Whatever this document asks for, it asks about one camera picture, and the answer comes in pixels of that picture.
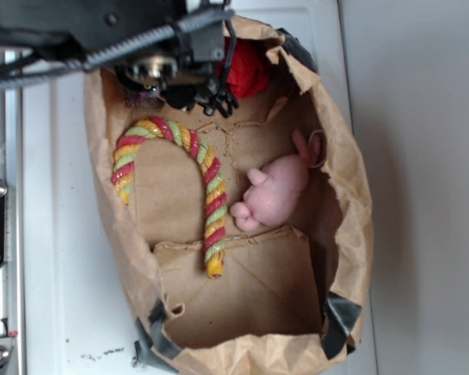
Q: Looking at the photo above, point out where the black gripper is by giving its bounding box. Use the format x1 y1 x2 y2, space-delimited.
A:
0 1 238 117

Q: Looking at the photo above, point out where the pink plush bunny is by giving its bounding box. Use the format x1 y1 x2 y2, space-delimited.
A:
230 130 321 232

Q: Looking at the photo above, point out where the aluminium frame rail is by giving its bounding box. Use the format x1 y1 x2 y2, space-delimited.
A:
0 88 25 374

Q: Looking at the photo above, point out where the brown paper bag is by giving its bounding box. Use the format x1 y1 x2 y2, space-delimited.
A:
84 17 374 374

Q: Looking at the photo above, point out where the red crumpled paper ball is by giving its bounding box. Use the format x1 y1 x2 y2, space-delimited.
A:
227 39 271 99

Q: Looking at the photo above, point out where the twisted multicolour candy cane toy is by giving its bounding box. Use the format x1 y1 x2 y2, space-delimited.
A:
111 117 227 280

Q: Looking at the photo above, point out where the brown rough rock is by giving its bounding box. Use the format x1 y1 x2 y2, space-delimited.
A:
124 89 165 111

